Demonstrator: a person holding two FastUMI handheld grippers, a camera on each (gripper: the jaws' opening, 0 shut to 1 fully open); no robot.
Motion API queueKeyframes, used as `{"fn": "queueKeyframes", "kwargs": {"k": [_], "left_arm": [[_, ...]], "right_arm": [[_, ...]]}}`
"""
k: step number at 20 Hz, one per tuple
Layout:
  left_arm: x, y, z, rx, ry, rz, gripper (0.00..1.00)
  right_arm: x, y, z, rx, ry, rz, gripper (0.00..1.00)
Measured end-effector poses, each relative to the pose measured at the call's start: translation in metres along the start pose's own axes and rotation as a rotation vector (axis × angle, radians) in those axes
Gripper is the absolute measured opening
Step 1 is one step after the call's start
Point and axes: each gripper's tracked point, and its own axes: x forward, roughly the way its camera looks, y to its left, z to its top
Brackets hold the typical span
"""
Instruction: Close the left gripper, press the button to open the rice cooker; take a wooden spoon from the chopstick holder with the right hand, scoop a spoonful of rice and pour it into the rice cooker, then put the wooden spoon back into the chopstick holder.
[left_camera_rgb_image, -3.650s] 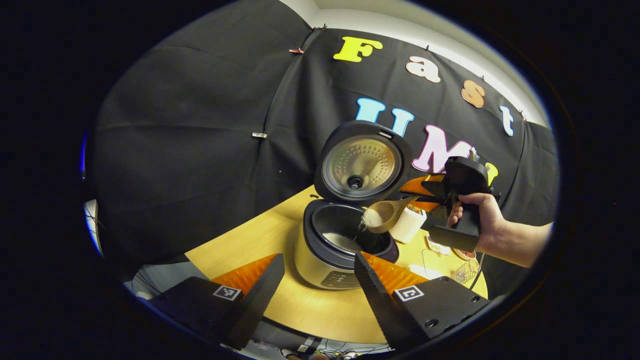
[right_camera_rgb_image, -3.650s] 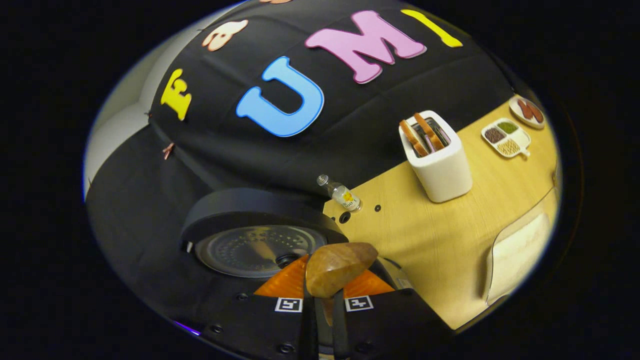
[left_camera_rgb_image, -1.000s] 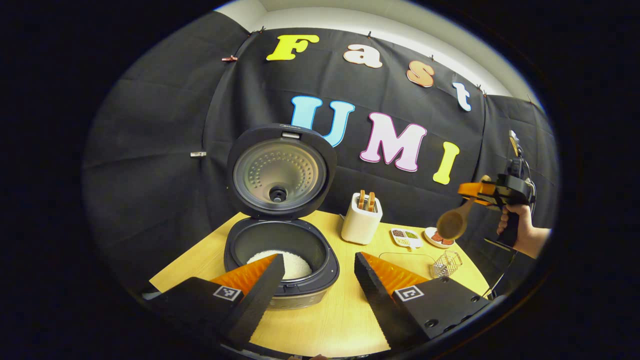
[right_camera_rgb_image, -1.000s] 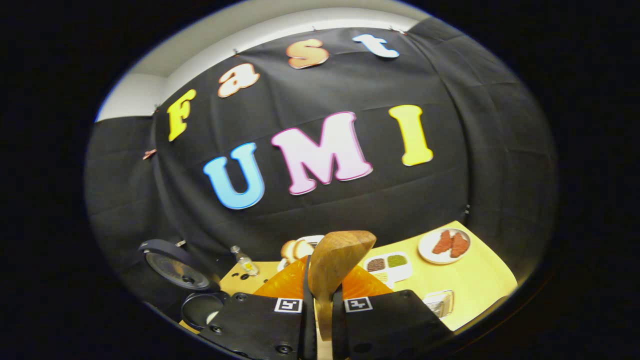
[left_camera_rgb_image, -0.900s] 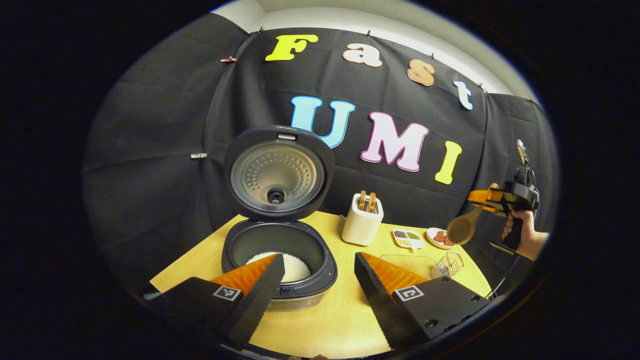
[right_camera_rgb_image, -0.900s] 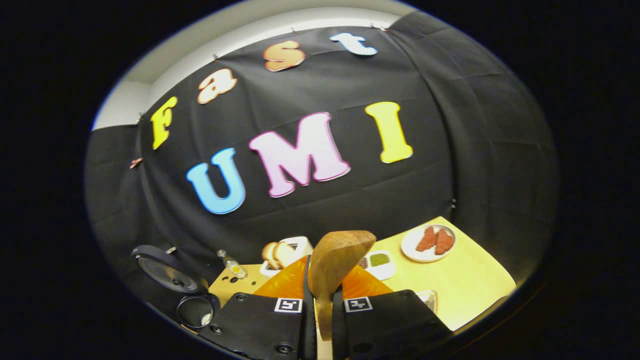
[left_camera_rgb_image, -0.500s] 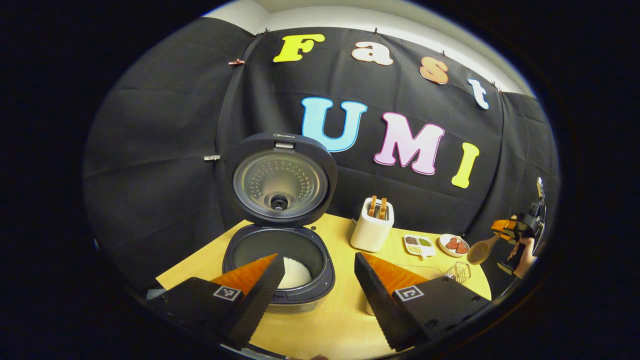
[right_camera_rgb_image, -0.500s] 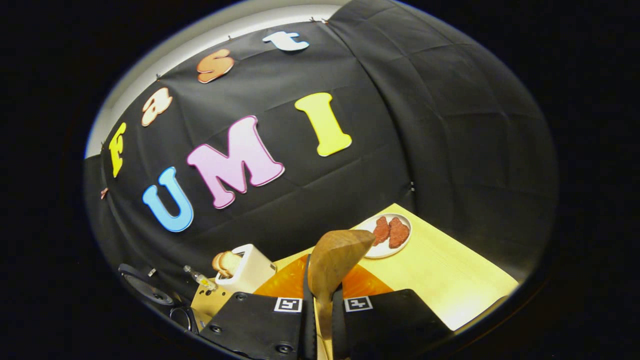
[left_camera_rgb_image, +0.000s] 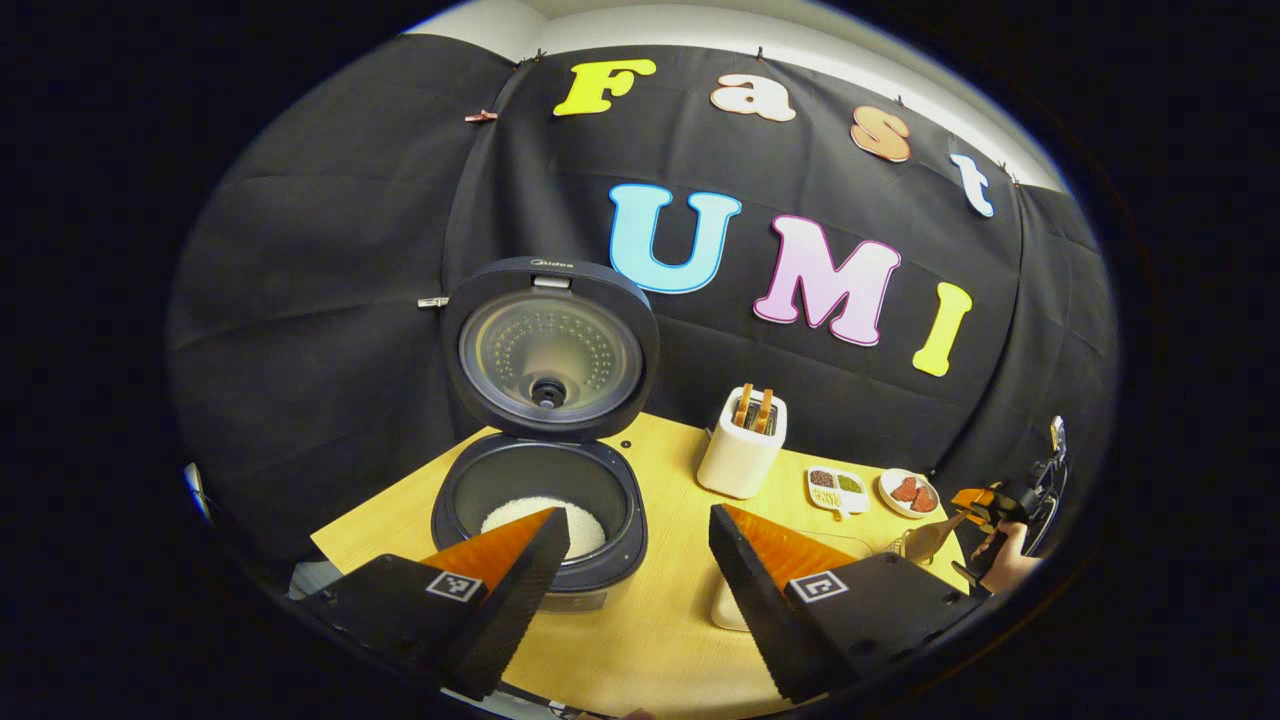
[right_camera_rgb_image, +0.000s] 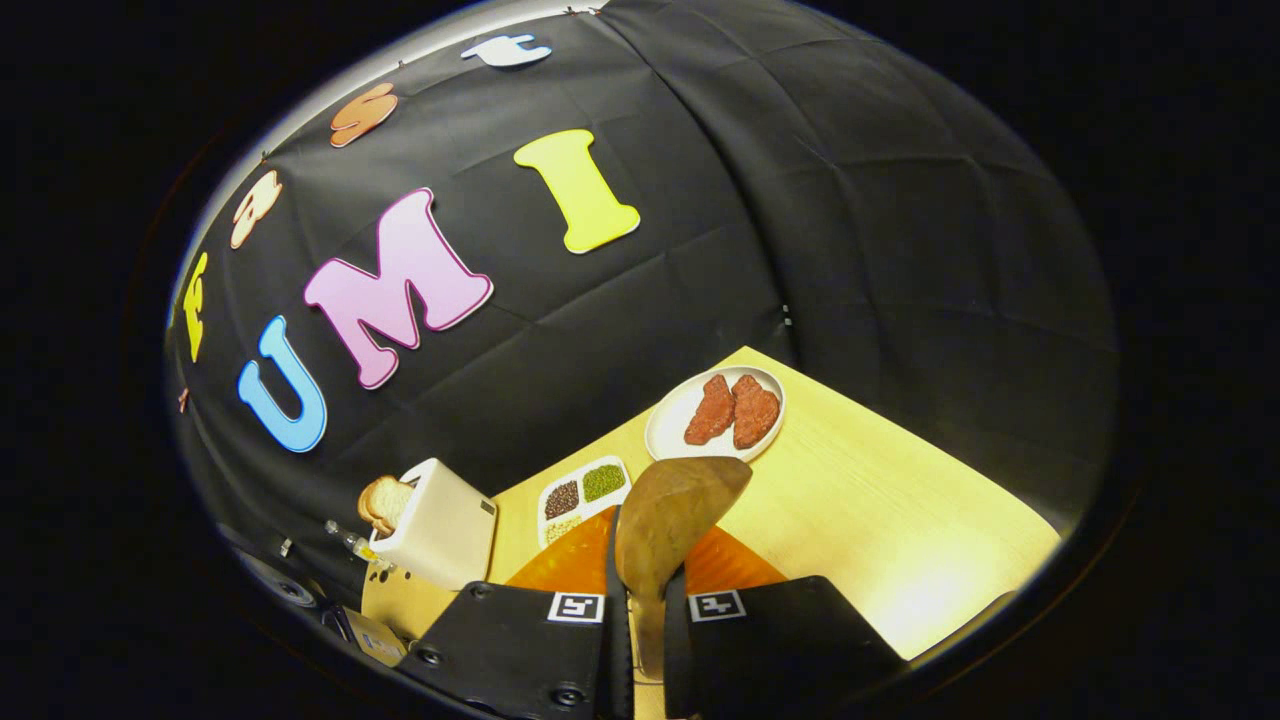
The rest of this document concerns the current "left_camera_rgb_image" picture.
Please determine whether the dark grey rice cooker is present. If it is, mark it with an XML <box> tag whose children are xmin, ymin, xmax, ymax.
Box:
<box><xmin>430</xmin><ymin>256</ymin><xmax>662</xmax><ymax>613</ymax></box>

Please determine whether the white divided grain dish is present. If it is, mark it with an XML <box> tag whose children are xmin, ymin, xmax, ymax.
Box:
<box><xmin>806</xmin><ymin>466</ymin><xmax>872</xmax><ymax>522</ymax></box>

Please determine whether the white rice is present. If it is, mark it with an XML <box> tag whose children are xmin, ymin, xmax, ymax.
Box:
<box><xmin>480</xmin><ymin>496</ymin><xmax>608</xmax><ymax>562</ymax></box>

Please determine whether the cream rice box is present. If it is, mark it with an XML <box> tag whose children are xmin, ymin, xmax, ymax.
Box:
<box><xmin>708</xmin><ymin>533</ymin><xmax>883</xmax><ymax>634</ymax></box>

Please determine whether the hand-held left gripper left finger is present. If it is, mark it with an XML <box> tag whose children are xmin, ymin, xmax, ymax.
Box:
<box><xmin>300</xmin><ymin>507</ymin><xmax>571</xmax><ymax>701</ymax></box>

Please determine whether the wooden spoon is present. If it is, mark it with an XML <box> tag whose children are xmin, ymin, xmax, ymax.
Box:
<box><xmin>900</xmin><ymin>510</ymin><xmax>970</xmax><ymax>562</ymax></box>

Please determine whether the white toaster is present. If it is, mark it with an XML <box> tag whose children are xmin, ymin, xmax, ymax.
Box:
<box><xmin>697</xmin><ymin>392</ymin><xmax>788</xmax><ymax>500</ymax></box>

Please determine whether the round white plate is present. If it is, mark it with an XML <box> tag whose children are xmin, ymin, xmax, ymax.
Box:
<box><xmin>878</xmin><ymin>468</ymin><xmax>943</xmax><ymax>521</ymax></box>

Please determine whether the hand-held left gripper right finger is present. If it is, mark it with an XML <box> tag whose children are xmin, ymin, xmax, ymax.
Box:
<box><xmin>708</xmin><ymin>503</ymin><xmax>986</xmax><ymax>704</ymax></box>

